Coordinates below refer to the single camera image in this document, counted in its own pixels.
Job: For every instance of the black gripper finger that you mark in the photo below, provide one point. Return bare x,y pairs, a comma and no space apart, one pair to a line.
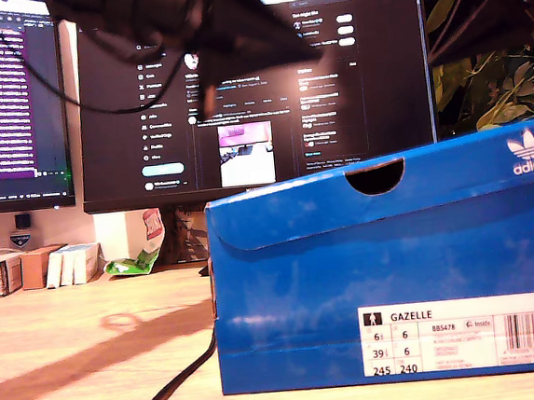
490,21

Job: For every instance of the narrow black gripper finger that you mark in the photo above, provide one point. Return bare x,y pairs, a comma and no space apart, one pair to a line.
209,93

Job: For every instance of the broad black gripper finger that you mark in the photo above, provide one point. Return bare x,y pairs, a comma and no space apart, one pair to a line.
253,37

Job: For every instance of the blue shoebox lid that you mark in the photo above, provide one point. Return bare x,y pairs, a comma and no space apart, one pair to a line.
296,216

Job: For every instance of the blue shoebox base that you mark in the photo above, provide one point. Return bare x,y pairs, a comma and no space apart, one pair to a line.
280,302

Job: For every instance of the white small box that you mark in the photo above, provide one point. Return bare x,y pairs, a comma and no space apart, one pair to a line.
54,272
85,265
68,269

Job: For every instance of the brown cardboard box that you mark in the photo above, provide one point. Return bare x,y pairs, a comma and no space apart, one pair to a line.
37,269

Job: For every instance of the black wide Huawei monitor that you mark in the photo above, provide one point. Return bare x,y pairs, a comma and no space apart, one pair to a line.
261,130

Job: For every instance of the green leafy houseplant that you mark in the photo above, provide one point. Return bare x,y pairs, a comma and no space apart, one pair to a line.
510,94

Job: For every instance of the dark monitor stand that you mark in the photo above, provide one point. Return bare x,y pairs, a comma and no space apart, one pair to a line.
184,240

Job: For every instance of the green white snack bag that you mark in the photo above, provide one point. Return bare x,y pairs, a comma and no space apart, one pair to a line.
134,266

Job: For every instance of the small black device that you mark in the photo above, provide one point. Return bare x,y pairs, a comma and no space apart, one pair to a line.
23,220

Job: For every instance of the dark shield badge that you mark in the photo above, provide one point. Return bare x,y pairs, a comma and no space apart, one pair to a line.
20,240

